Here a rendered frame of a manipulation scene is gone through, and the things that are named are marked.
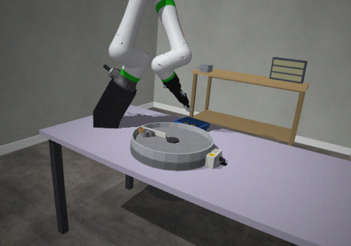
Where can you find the grey round turning table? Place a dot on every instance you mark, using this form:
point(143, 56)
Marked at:
point(175, 147)

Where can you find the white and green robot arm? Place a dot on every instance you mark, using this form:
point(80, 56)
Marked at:
point(135, 60)

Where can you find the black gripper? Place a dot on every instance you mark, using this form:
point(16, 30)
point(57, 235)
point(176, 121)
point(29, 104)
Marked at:
point(177, 92)

